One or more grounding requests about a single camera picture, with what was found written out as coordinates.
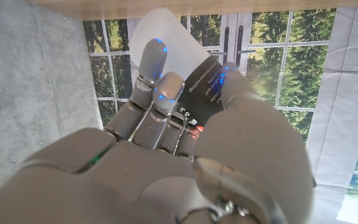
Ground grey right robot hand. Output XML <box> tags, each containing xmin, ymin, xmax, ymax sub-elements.
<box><xmin>0</xmin><ymin>37</ymin><xmax>315</xmax><ymax>224</ymax></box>

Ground white oil cruet black spout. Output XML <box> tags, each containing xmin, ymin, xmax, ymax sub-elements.
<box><xmin>128</xmin><ymin>7</ymin><xmax>318</xmax><ymax>189</ymax></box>

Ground printed window forest backdrop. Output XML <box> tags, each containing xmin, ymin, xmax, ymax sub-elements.
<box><xmin>82</xmin><ymin>7</ymin><xmax>358</xmax><ymax>224</ymax></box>

